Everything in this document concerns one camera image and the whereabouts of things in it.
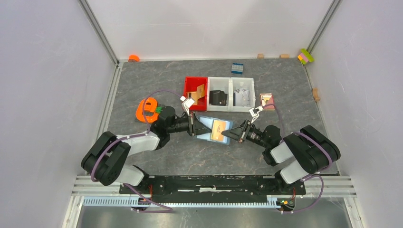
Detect green toy brick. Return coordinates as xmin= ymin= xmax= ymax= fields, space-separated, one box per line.
xmin=154 ymin=107 xmax=162 ymax=114

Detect blue toothed rail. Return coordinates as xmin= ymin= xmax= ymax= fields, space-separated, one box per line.
xmin=82 ymin=196 xmax=280 ymax=209

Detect white middle plastic bin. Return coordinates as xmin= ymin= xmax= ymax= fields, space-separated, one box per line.
xmin=206 ymin=77 xmax=235 ymax=112

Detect playing card box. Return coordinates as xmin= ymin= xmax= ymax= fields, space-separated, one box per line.
xmin=259 ymin=93 xmax=276 ymax=111

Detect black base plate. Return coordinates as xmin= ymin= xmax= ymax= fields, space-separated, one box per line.
xmin=134 ymin=175 xmax=306 ymax=203

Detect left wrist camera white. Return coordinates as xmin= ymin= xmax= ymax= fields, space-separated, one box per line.
xmin=180 ymin=96 xmax=195 ymax=115

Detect silver VIP cards in bin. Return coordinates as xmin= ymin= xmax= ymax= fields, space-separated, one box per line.
xmin=233 ymin=88 xmax=250 ymax=106

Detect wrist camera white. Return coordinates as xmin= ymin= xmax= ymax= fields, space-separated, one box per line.
xmin=249 ymin=105 xmax=264 ymax=124
xmin=180 ymin=96 xmax=195 ymax=115

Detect red plastic bin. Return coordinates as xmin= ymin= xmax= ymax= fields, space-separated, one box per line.
xmin=183 ymin=76 xmax=208 ymax=112

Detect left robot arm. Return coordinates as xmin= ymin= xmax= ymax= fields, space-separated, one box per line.
xmin=81 ymin=106 xmax=211 ymax=194

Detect aluminium frame post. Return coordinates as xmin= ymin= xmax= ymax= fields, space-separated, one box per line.
xmin=307 ymin=0 xmax=342 ymax=53
xmin=78 ymin=0 xmax=120 ymax=66

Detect white plastic bin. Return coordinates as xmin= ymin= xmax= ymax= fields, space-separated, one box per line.
xmin=232 ymin=77 xmax=256 ymax=113
xmin=206 ymin=77 xmax=235 ymax=112

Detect gold cards in red bin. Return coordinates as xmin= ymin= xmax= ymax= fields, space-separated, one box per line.
xmin=185 ymin=84 xmax=205 ymax=105

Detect blue and grey brick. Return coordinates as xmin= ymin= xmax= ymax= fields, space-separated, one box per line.
xmin=231 ymin=63 xmax=244 ymax=74

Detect wooden arch block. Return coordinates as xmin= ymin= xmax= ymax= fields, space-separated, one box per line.
xmin=312 ymin=88 xmax=321 ymax=102

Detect aluminium frame post left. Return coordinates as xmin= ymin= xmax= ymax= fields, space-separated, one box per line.
xmin=78 ymin=0 xmax=120 ymax=66

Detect white right plastic bin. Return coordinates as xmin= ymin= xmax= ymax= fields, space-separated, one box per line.
xmin=232 ymin=77 xmax=256 ymax=113

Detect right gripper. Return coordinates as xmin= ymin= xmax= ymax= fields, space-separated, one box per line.
xmin=221 ymin=119 xmax=269 ymax=149

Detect orange plastic loop toy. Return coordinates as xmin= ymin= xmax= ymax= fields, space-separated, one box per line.
xmin=135 ymin=97 xmax=159 ymax=124

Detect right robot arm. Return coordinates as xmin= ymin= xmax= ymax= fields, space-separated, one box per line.
xmin=222 ymin=120 xmax=341 ymax=194

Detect orange tape roll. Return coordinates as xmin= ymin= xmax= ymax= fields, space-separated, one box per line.
xmin=128 ymin=55 xmax=140 ymax=62

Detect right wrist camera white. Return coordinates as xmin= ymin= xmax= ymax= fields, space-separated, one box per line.
xmin=249 ymin=105 xmax=264 ymax=124

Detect black card in bin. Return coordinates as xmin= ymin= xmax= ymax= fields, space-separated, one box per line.
xmin=209 ymin=90 xmax=228 ymax=106

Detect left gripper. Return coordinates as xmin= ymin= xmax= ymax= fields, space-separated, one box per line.
xmin=167 ymin=111 xmax=211 ymax=136

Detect blue card holder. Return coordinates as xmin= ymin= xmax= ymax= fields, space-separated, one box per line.
xmin=194 ymin=114 xmax=235 ymax=145

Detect aluminium frame post right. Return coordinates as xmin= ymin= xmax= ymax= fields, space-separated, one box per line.
xmin=307 ymin=0 xmax=342 ymax=53

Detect colourful brick stack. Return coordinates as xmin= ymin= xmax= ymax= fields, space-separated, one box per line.
xmin=297 ymin=48 xmax=315 ymax=65

